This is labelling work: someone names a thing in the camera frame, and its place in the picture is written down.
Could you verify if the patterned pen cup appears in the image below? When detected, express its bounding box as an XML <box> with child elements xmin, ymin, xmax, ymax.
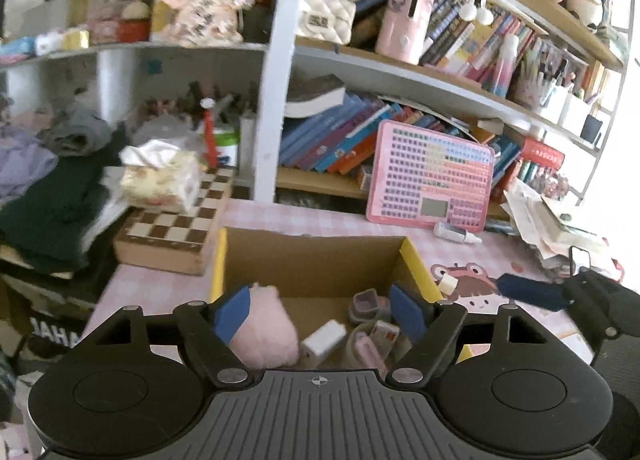
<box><xmin>512</xmin><ymin>74</ymin><xmax>549</xmax><ymax>109</ymax></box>

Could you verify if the pink oblong case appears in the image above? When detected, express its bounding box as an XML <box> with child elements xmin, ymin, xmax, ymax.
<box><xmin>349</xmin><ymin>332</ymin><xmax>389</xmax><ymax>377</ymax></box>

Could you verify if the small white packet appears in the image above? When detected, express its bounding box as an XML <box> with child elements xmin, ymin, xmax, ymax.
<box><xmin>34</xmin><ymin>32</ymin><xmax>66</xmax><ymax>56</ymax></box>

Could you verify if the white and brown plush animal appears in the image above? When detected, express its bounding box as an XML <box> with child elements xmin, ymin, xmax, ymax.
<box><xmin>566</xmin><ymin>0</ymin><xmax>609</xmax><ymax>31</ymax></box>

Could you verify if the lilac garment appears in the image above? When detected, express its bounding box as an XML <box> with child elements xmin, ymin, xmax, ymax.
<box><xmin>0</xmin><ymin>131</ymin><xmax>59</xmax><ymax>201</ymax></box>

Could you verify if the small white dropper bottle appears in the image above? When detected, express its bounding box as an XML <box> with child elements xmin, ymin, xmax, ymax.
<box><xmin>432</xmin><ymin>221</ymin><xmax>484</xmax><ymax>245</ymax></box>

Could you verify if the small blue packet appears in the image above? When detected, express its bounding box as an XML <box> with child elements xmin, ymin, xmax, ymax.
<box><xmin>0</xmin><ymin>36</ymin><xmax>36</xmax><ymax>61</ymax></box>

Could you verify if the white quilted pearl handbag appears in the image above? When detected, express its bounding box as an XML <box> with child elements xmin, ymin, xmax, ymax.
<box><xmin>298</xmin><ymin>0</ymin><xmax>357</xmax><ymax>46</ymax></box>

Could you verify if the black printed bag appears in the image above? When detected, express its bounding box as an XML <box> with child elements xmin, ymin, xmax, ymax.
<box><xmin>0</xmin><ymin>299</ymin><xmax>97</xmax><ymax>367</ymax></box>

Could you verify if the pink plush toy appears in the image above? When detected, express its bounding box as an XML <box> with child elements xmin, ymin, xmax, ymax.
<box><xmin>227</xmin><ymin>282</ymin><xmax>301</xmax><ymax>370</ymax></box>

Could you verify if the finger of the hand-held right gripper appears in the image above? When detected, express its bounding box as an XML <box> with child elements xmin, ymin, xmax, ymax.
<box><xmin>569</xmin><ymin>245</ymin><xmax>590</xmax><ymax>275</ymax></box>
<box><xmin>496</xmin><ymin>273</ymin><xmax>568</xmax><ymax>312</ymax></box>

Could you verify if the plush doll in floral dress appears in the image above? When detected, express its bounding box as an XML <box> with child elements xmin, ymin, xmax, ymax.
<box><xmin>162</xmin><ymin>0</ymin><xmax>256</xmax><ymax>48</ymax></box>

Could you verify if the row of colourful upright books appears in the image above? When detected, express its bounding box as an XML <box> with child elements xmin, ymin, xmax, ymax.
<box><xmin>350</xmin><ymin>0</ymin><xmax>552</xmax><ymax>91</ymax></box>

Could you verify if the brown cardboard box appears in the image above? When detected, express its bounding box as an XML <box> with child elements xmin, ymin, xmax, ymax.
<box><xmin>210</xmin><ymin>226</ymin><xmax>474</xmax><ymax>372</ymax></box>

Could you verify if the red jar with cream lid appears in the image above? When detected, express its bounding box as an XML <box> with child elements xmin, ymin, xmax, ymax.
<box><xmin>119</xmin><ymin>0</ymin><xmax>152</xmax><ymax>43</ymax></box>

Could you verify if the small grey purple toy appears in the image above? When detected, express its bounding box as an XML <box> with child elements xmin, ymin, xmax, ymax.
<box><xmin>349</xmin><ymin>290</ymin><xmax>392</xmax><ymax>325</ymax></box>

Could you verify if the black pen cup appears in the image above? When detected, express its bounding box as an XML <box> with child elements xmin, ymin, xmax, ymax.
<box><xmin>579</xmin><ymin>114</ymin><xmax>604</xmax><ymax>143</ymax></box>

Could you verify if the white bookshelf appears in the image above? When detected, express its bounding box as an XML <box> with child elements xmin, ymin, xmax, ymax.
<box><xmin>0</xmin><ymin>0</ymin><xmax>637</xmax><ymax>221</ymax></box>

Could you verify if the row of coloured markers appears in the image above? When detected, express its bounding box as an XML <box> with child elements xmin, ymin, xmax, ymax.
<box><xmin>517</xmin><ymin>159</ymin><xmax>571</xmax><ymax>199</ymax></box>

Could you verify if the white pen cup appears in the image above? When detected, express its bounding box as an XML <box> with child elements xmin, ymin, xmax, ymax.
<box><xmin>559</xmin><ymin>94</ymin><xmax>591</xmax><ymax>133</ymax></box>
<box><xmin>537</xmin><ymin>84</ymin><xmax>569</xmax><ymax>123</ymax></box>

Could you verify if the pink toy learning tablet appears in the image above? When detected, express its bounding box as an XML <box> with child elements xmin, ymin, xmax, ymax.
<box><xmin>365</xmin><ymin>120</ymin><xmax>496</xmax><ymax>233</ymax></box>

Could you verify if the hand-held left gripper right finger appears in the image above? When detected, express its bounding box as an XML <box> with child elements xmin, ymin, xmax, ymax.
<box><xmin>385</xmin><ymin>281</ymin><xmax>567</xmax><ymax>387</ymax></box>

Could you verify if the dark green garment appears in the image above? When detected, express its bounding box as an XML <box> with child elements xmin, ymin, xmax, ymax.
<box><xmin>0</xmin><ymin>127</ymin><xmax>134</xmax><ymax>275</ymax></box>

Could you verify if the row of blue and orange books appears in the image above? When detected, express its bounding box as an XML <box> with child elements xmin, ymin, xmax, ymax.
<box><xmin>277</xmin><ymin>92</ymin><xmax>524</xmax><ymax>191</ymax></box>

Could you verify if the floral tissue box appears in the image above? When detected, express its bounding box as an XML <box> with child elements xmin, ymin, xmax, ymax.
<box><xmin>118</xmin><ymin>139</ymin><xmax>202</xmax><ymax>213</ymax></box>

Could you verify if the white charger block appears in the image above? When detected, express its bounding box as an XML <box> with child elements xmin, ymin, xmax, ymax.
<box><xmin>300</xmin><ymin>320</ymin><xmax>347</xmax><ymax>367</ymax></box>

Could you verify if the red box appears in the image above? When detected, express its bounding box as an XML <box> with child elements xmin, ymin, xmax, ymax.
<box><xmin>519</xmin><ymin>137</ymin><xmax>566</xmax><ymax>167</ymax></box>

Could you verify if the pink and white gradient bottle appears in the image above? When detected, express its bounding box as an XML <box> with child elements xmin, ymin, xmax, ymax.
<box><xmin>492</xmin><ymin>34</ymin><xmax>521</xmax><ymax>96</ymax></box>

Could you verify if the grey garment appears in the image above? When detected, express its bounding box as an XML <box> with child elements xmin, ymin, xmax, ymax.
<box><xmin>39</xmin><ymin>104</ymin><xmax>114</xmax><ymax>157</ymax></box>

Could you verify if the wooden chessboard box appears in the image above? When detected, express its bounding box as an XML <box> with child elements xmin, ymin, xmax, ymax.
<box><xmin>112</xmin><ymin>167</ymin><xmax>236</xmax><ymax>277</ymax></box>

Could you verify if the cluster of makeup brushes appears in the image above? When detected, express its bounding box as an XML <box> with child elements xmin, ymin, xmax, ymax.
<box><xmin>144</xmin><ymin>81</ymin><xmax>257</xmax><ymax>127</ymax></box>

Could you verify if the small yellow box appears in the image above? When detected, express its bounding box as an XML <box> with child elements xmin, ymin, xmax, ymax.
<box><xmin>62</xmin><ymin>29</ymin><xmax>91</xmax><ymax>51</ymax></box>

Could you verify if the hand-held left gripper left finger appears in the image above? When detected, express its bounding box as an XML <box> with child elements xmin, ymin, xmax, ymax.
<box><xmin>75</xmin><ymin>285</ymin><xmax>257</xmax><ymax>388</ymax></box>

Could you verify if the stack of loose papers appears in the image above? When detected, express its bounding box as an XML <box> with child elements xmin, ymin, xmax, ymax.
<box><xmin>501</xmin><ymin>179</ymin><xmax>609</xmax><ymax>261</ymax></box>

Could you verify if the tall white carton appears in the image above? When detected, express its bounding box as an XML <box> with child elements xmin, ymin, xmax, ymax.
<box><xmin>238</xmin><ymin>108</ymin><xmax>257</xmax><ymax>177</ymax></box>

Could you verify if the green and white container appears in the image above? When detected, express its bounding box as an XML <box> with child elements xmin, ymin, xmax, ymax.
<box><xmin>212</xmin><ymin>124</ymin><xmax>241</xmax><ymax>169</ymax></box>

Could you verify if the pink cylindrical holder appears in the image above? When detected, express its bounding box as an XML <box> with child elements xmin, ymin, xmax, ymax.
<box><xmin>375</xmin><ymin>0</ymin><xmax>437</xmax><ymax>66</ymax></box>

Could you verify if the clear plastic bag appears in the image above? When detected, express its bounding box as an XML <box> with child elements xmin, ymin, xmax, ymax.
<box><xmin>134</xmin><ymin>116</ymin><xmax>202</xmax><ymax>151</ymax></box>

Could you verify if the thick grey paperback book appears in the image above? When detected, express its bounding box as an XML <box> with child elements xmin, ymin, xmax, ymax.
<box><xmin>283</xmin><ymin>74</ymin><xmax>347</xmax><ymax>119</ymax></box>

